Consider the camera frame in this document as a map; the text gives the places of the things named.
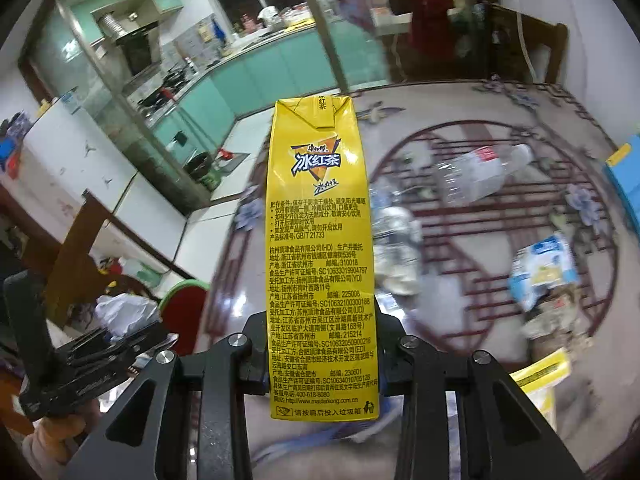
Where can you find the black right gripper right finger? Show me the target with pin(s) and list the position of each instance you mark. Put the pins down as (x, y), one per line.
(502, 434)

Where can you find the yellow iced tea carton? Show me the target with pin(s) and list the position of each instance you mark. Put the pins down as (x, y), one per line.
(321, 321)

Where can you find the beige sleeve left forearm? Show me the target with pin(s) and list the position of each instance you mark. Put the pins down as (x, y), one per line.
(47, 455)

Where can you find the red green trash bin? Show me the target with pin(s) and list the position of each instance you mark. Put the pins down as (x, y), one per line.
(181, 310)

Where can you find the dark kitchen waste bin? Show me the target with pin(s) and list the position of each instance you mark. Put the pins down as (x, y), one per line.
(203, 170)

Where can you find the teal kitchen cabinets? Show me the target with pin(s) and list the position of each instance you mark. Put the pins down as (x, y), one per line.
(294, 65)

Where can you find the left hand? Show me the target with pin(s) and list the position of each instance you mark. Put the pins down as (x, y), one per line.
(80, 421)

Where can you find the white red plastic bag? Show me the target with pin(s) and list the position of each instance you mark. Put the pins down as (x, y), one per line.
(125, 314)

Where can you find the dark wooden chair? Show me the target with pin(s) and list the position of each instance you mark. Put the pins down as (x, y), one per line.
(75, 278)

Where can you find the yellow white paper package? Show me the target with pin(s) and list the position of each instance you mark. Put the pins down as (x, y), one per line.
(539, 379)

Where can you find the crushed clear blue bottle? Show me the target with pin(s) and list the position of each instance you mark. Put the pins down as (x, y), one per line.
(397, 243)

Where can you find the white refrigerator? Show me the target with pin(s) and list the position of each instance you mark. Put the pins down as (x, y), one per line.
(74, 150)

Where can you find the clear plastic water bottle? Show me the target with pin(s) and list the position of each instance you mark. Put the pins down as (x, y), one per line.
(474, 175)

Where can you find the blue green box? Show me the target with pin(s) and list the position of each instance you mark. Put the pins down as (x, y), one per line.
(623, 170)

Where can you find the black range hood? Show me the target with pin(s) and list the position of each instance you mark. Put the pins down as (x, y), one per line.
(131, 28)

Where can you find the red hanging garment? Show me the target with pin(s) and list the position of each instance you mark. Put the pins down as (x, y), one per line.
(430, 30)

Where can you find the red handled mop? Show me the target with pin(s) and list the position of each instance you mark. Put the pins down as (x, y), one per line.
(224, 154)

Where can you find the wooden chair by wall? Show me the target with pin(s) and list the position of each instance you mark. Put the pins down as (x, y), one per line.
(521, 47)

